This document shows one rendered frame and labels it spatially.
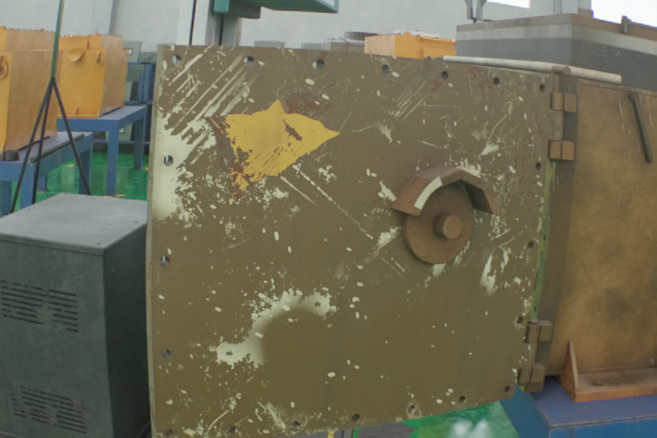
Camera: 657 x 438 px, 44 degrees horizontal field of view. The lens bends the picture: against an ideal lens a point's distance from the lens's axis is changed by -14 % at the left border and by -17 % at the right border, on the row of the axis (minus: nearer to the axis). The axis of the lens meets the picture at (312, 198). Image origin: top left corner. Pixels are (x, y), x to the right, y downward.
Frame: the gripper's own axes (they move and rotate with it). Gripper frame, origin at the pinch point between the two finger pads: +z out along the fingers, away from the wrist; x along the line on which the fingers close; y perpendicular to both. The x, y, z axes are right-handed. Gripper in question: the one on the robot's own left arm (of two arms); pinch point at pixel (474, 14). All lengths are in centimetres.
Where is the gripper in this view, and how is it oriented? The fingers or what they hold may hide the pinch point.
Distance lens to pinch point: 276.2
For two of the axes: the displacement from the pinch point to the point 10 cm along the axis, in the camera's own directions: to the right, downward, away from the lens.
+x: -8.8, -1.3, 4.6
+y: 4.7, -1.0, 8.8
